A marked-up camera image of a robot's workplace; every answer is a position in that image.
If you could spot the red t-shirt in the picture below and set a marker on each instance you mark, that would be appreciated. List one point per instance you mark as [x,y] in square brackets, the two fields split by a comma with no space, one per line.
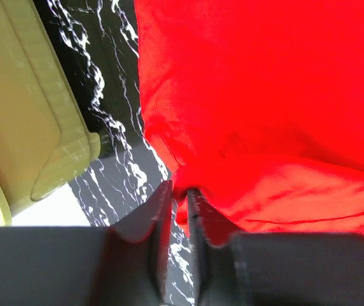
[260,106]

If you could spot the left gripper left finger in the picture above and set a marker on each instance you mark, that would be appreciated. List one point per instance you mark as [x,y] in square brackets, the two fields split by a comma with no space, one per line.
[132,268]

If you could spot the olive green plastic bin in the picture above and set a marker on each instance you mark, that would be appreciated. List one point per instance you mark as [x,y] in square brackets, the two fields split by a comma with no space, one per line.
[44,140]

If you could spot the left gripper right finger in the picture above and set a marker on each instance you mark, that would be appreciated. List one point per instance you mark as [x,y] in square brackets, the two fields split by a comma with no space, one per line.
[214,274]

